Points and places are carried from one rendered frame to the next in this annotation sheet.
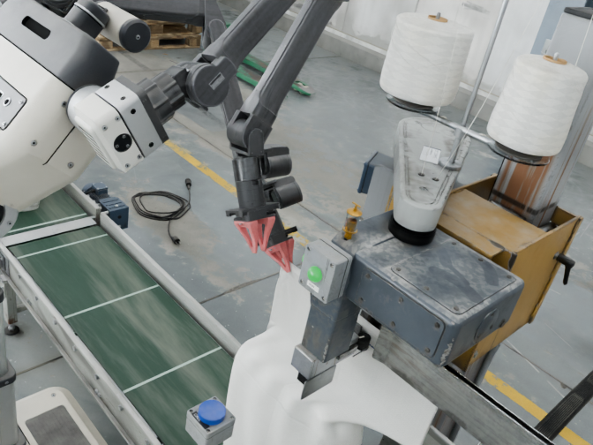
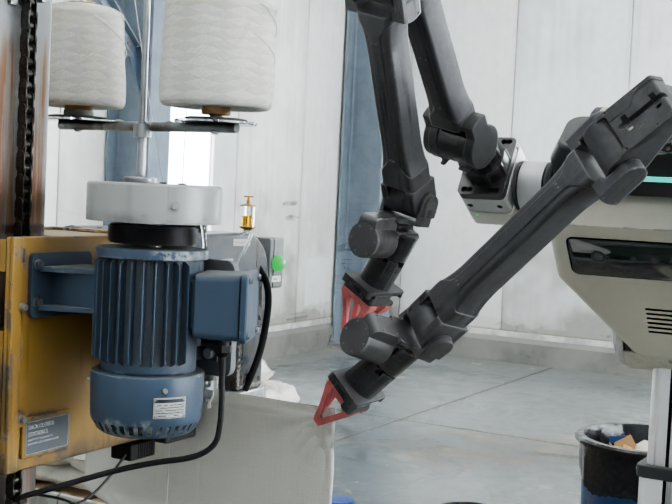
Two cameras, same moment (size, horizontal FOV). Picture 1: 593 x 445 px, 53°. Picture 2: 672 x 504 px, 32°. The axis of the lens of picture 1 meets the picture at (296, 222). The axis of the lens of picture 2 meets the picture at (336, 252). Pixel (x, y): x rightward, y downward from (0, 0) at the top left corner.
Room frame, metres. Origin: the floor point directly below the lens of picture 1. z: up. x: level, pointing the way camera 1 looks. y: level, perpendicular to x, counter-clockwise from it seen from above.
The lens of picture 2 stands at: (2.97, -0.36, 1.42)
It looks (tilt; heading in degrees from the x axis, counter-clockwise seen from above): 3 degrees down; 168
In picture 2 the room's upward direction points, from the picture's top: 3 degrees clockwise
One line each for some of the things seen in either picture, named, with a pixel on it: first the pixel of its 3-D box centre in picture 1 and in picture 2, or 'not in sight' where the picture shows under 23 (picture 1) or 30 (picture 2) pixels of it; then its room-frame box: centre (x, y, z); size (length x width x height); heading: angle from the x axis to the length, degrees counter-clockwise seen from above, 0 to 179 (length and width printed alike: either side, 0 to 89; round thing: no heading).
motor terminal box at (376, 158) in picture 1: (377, 179); (226, 313); (1.43, -0.18, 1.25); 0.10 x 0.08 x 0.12; 164
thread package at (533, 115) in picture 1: (537, 102); (80, 56); (1.11, -0.39, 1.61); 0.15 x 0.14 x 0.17; 49
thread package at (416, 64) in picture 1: (425, 58); (218, 55); (1.28, -0.19, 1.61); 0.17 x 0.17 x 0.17
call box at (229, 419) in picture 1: (210, 423); not in sight; (0.92, 0.10, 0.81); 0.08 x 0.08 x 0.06; 49
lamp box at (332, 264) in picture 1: (325, 270); (258, 261); (0.90, -0.07, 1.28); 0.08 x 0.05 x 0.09; 49
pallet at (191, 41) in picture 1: (134, 31); not in sight; (6.56, 2.19, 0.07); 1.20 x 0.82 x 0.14; 137
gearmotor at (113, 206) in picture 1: (100, 204); not in sight; (2.46, 0.95, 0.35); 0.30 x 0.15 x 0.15; 49
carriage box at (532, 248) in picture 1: (480, 264); (30, 337); (1.22, -0.45, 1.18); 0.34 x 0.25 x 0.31; 139
